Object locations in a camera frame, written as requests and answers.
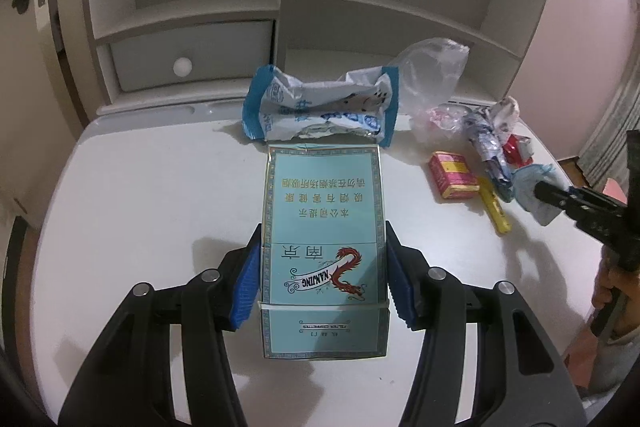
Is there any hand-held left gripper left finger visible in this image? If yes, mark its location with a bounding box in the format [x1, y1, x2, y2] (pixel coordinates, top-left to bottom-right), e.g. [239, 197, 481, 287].
[59, 222, 266, 427]

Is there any person's right forearm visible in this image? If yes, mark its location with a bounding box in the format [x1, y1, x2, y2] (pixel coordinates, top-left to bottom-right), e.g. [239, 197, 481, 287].
[592, 302, 640, 400]

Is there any white desk hutch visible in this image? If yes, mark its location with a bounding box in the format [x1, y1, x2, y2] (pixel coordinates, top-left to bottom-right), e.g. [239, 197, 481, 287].
[57, 0, 552, 116]

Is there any grey curtain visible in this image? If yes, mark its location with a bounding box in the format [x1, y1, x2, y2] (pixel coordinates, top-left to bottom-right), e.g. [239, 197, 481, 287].
[579, 69, 640, 208]

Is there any light blue bag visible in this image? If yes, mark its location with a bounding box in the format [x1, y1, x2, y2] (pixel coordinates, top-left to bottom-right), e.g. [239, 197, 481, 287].
[512, 163, 571, 226]

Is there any clear plastic bag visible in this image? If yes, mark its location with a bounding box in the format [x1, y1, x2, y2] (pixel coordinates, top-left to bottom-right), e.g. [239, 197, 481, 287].
[395, 38, 471, 142]

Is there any red yellow small box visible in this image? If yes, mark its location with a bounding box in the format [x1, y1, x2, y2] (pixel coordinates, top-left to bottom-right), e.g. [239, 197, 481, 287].
[428, 151, 480, 199]

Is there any person's right hand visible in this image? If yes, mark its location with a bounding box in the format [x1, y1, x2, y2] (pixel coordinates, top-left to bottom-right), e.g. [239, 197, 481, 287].
[592, 264, 632, 314]

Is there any red cigarette pack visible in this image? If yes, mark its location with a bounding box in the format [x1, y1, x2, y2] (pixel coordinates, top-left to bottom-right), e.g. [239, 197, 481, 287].
[502, 134, 534, 168]

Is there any teal cigarette carton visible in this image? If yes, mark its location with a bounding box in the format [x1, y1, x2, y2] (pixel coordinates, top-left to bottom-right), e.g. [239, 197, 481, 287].
[257, 143, 391, 360]

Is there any blue white snack wrapper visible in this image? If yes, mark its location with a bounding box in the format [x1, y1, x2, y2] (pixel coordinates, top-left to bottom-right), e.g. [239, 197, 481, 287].
[241, 64, 401, 150]

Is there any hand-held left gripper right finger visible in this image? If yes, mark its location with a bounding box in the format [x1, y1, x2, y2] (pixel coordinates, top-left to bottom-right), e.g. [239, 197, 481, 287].
[385, 221, 588, 427]

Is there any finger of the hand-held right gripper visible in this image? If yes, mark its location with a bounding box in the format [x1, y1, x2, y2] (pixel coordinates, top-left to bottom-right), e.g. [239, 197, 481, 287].
[532, 181, 581, 214]
[625, 129, 640, 202]

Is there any yellow lighter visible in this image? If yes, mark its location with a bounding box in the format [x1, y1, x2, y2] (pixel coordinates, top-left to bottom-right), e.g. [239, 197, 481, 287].
[477, 177, 512, 236]

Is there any pink white candy wrapper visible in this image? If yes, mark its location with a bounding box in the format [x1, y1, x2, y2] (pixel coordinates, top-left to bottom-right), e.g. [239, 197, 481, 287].
[429, 104, 472, 134]

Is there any crumpled white blue wrapper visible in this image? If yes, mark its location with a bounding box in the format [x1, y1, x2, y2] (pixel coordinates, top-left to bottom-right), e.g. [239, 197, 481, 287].
[462, 99, 522, 204]

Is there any white drawer with round knob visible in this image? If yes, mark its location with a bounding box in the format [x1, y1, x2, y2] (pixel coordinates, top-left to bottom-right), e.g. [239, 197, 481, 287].
[109, 20, 274, 92]

